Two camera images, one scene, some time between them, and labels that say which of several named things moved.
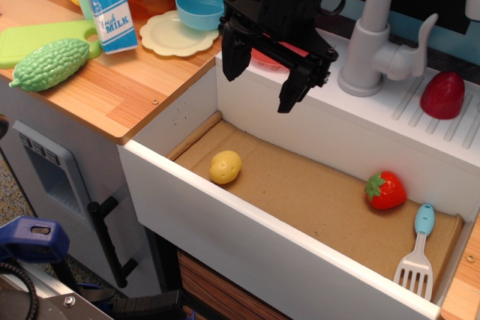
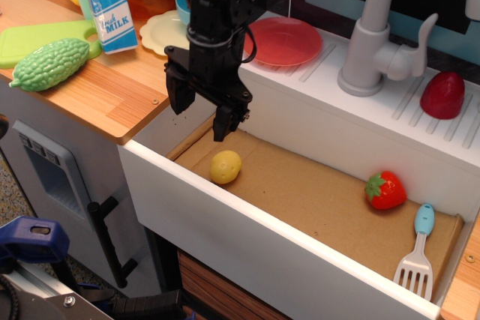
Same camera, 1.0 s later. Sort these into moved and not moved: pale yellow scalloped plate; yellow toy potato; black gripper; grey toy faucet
Moved: black gripper
Not moved: grey toy faucet; pale yellow scalloped plate; yellow toy potato
